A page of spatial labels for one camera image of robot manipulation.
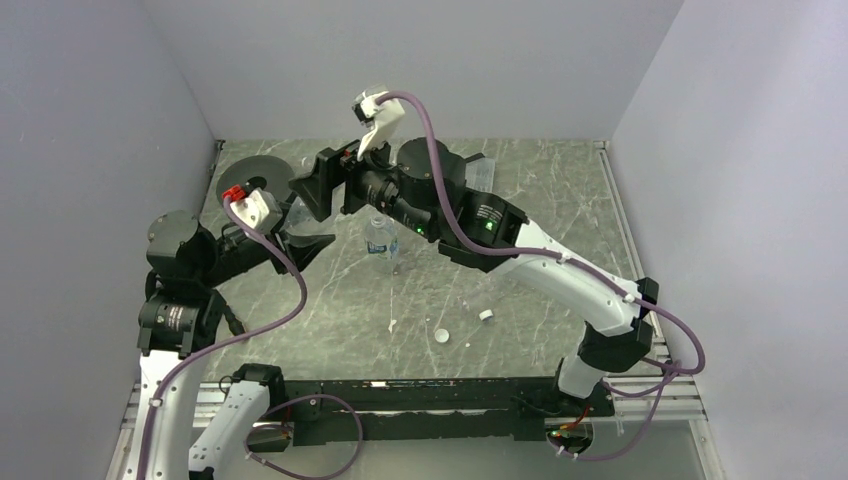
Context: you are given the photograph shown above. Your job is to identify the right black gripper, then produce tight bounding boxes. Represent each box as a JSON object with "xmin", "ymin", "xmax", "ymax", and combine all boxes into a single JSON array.
[{"xmin": 289, "ymin": 121, "xmax": 439, "ymax": 239}]

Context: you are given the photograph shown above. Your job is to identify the clear bottle white cap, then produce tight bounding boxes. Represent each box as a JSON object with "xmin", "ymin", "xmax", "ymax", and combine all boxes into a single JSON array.
[{"xmin": 283, "ymin": 196, "xmax": 321, "ymax": 236}]

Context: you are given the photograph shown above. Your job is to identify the labelled water bottle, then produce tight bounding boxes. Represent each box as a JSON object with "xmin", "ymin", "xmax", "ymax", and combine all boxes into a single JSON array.
[{"xmin": 364, "ymin": 214, "xmax": 399, "ymax": 274}]

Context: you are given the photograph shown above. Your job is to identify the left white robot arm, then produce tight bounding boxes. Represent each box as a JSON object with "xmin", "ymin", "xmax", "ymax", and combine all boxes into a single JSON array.
[{"xmin": 124, "ymin": 210, "xmax": 335, "ymax": 479}]

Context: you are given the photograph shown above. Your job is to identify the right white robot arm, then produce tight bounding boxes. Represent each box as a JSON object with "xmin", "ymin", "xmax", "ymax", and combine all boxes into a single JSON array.
[{"xmin": 289, "ymin": 138, "xmax": 659, "ymax": 415}]

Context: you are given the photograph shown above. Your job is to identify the black spool disc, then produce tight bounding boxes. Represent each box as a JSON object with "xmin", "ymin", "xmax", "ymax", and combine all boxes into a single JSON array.
[{"xmin": 215, "ymin": 155, "xmax": 294, "ymax": 204}]

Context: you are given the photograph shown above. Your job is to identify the yellow tipped screwdriver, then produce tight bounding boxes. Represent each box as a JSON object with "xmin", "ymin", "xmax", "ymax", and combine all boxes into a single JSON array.
[{"xmin": 222, "ymin": 303, "xmax": 247, "ymax": 336}]

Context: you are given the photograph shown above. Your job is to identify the loose white cap near front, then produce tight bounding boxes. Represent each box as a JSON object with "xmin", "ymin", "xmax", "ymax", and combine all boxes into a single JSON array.
[{"xmin": 434, "ymin": 328, "xmax": 450, "ymax": 344}]

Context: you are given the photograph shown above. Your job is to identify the clear plastic tray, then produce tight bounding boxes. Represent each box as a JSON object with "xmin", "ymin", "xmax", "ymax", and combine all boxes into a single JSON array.
[{"xmin": 465, "ymin": 153, "xmax": 497, "ymax": 193}]

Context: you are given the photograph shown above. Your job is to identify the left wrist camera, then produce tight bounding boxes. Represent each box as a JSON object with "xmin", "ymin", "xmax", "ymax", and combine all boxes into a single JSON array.
[{"xmin": 221, "ymin": 185, "xmax": 284, "ymax": 235}]

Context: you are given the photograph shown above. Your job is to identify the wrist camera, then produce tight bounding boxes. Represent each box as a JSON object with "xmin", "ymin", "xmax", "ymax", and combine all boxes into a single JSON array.
[
  {"xmin": 221, "ymin": 185, "xmax": 284, "ymax": 235},
  {"xmin": 352, "ymin": 84, "xmax": 405, "ymax": 161}
]

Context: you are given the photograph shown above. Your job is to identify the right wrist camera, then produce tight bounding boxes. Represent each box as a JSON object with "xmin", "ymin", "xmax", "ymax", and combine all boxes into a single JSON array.
[{"xmin": 352, "ymin": 84, "xmax": 405, "ymax": 161}]

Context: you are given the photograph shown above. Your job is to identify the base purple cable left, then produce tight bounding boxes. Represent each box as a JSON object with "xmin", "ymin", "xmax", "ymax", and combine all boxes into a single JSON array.
[{"xmin": 242, "ymin": 394, "xmax": 365, "ymax": 480}]

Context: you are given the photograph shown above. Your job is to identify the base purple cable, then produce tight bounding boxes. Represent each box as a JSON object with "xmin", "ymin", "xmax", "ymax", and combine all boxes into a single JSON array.
[
  {"xmin": 547, "ymin": 360, "xmax": 684, "ymax": 464},
  {"xmin": 242, "ymin": 394, "xmax": 365, "ymax": 480}
]

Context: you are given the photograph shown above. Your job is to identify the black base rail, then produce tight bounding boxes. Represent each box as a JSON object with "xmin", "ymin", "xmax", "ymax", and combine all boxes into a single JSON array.
[{"xmin": 261, "ymin": 376, "xmax": 615, "ymax": 446}]

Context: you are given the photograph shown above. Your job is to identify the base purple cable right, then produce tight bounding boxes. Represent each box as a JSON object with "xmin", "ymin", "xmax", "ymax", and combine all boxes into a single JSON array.
[{"xmin": 547, "ymin": 360, "xmax": 684, "ymax": 464}]

